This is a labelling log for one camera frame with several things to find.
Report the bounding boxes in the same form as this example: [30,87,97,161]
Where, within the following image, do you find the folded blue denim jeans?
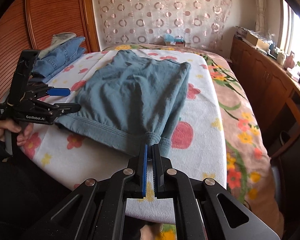
[31,36,85,83]

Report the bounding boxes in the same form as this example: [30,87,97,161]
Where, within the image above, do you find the wooden sideboard cabinet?
[230,36,300,155]

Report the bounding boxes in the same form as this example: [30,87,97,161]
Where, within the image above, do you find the pink bottle on cabinet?
[283,51,295,69]

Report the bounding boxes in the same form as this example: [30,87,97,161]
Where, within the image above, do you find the teal grey shorts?
[56,50,191,157]

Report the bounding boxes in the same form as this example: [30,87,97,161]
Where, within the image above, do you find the wooden louvered wardrobe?
[0,0,100,100]

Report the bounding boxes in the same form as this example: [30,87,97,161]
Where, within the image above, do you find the white floral towel sheet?
[17,49,228,225]

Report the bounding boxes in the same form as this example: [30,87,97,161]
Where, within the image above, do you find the circle patterned sheer curtain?
[93,0,232,50]

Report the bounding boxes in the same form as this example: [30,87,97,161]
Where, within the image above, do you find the box with blue cloth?
[164,34,186,47]

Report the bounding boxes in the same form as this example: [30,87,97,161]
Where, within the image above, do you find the window with wooden frame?
[279,0,300,66]

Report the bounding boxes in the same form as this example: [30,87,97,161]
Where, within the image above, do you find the folded olive green pants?
[38,33,76,60]

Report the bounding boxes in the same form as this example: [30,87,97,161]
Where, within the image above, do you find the cardboard box on cabinet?
[245,33,270,51]

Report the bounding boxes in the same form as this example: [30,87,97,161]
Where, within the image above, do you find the person's left hand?
[0,119,33,146]

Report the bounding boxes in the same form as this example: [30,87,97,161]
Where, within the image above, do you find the window drape curtain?
[255,0,267,34]

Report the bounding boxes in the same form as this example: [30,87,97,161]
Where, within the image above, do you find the white jar on cabinet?
[276,52,286,66]

